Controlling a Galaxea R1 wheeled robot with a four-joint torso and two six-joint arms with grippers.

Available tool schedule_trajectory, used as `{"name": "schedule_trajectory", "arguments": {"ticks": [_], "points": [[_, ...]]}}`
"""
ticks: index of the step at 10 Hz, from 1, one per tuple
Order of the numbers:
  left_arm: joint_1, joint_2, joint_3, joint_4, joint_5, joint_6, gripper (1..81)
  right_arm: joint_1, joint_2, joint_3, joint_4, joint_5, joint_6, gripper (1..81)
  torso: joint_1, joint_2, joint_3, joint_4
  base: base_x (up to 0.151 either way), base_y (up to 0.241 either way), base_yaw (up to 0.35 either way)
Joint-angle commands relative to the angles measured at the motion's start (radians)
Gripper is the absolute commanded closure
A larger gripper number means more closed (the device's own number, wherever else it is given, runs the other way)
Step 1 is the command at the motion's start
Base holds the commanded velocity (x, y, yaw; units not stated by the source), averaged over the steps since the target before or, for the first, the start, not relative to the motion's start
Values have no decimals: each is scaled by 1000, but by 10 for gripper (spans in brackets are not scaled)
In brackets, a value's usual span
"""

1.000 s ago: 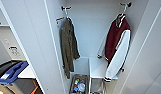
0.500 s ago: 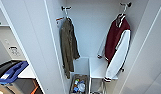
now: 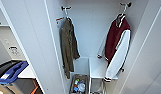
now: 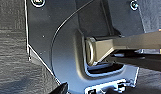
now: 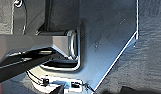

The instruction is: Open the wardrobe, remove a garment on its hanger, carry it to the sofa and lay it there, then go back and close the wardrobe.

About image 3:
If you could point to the black hook over red jacket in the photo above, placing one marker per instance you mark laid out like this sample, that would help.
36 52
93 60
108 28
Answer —
127 4

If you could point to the white hanger under olive jacket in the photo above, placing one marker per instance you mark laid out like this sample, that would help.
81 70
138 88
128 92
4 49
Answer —
66 13

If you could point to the white wardrobe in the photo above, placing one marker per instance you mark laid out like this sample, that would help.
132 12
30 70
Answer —
89 30

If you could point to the white wardrobe shelf box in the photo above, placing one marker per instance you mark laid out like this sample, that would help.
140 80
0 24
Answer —
97 67

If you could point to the white hanger under red jacket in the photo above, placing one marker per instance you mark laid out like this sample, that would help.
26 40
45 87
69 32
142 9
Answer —
124 14

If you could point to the red jacket with white sleeves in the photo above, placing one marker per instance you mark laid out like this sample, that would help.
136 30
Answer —
114 36

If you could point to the black hook over olive jacket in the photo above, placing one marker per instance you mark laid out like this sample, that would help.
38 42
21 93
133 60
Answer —
65 8

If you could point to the olive green jacket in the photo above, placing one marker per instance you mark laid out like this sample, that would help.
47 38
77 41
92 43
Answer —
68 46

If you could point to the white plastic bag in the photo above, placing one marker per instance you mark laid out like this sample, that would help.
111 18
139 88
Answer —
82 87

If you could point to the grey bin body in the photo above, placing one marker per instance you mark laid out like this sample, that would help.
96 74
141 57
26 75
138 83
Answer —
21 87

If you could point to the white wall switch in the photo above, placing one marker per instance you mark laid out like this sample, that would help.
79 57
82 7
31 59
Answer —
6 42

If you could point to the orange and white warning label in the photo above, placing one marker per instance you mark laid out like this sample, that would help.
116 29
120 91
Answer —
60 19

